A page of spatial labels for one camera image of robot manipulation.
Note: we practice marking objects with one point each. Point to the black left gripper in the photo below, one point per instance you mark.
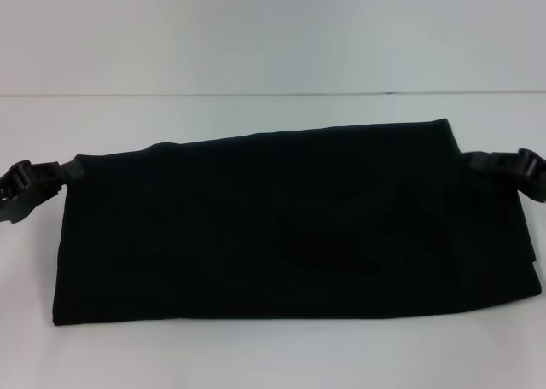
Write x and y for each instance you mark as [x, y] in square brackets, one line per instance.
[10, 188]

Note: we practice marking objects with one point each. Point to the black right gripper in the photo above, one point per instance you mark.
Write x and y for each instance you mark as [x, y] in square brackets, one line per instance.
[535, 171]

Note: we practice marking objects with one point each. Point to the black shirt with FREE print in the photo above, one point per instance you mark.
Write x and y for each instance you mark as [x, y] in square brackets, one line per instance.
[277, 235]

